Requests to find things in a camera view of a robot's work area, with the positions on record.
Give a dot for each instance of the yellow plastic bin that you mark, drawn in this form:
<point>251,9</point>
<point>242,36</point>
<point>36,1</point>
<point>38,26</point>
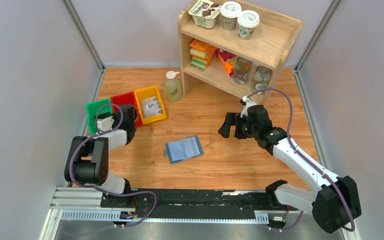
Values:
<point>146,92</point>

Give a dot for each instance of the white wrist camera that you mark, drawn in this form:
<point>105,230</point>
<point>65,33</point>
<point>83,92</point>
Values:
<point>247,103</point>
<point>105,123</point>

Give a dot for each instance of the red plastic bin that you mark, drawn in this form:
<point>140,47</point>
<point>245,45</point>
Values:
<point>129,98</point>

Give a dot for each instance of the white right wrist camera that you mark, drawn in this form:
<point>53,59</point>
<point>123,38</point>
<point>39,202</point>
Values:
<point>247,103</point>

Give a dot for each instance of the left glass bottle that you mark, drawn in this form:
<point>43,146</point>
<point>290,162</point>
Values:
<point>242,70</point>

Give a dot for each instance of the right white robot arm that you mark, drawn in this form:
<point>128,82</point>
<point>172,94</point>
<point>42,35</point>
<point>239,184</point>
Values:
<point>332,200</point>

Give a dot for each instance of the orange snack box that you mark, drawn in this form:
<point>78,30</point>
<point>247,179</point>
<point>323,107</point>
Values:
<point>227,60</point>

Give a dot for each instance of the left paper coffee cup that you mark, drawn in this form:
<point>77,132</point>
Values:
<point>230,10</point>

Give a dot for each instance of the paper coffee cup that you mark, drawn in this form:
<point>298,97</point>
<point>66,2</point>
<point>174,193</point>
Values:
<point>230,10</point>
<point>247,21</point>

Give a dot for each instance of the wooden shelf unit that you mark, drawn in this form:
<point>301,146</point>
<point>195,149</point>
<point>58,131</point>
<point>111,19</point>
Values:
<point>270,46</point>

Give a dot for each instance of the right glass bottle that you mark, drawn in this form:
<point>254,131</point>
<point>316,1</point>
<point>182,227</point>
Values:
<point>261,78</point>

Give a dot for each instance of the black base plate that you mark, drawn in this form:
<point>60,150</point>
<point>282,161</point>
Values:
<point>197,204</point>

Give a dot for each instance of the green plastic bin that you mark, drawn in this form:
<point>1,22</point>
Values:
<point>92,109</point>

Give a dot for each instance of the yogurt cup pack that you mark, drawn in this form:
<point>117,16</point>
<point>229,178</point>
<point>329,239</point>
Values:
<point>205,13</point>

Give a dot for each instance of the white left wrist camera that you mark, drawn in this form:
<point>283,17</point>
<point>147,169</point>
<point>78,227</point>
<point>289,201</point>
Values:
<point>105,123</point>

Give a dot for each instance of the right paper coffee cup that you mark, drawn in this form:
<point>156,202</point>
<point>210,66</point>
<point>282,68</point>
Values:
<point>247,21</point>

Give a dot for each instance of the printed card in yellow bin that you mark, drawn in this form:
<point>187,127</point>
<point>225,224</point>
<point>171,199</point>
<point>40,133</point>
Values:
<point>151,107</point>

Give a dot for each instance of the glass bottle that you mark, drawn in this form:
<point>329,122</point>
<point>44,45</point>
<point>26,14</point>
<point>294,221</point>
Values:
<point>261,78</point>
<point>242,70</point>

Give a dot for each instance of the stack of sponges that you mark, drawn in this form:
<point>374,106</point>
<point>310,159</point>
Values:
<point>202,54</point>

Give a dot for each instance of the soap dispenser bottle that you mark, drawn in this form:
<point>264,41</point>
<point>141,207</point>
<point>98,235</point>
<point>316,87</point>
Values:
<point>173,86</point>

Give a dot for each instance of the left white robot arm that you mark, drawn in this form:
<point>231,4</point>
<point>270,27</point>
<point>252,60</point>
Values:
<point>87,163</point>

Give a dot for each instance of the blue leather card holder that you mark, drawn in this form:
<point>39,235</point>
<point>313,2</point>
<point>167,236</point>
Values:
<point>183,149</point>

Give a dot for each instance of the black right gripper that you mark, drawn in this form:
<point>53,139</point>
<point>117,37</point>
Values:
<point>231,119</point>

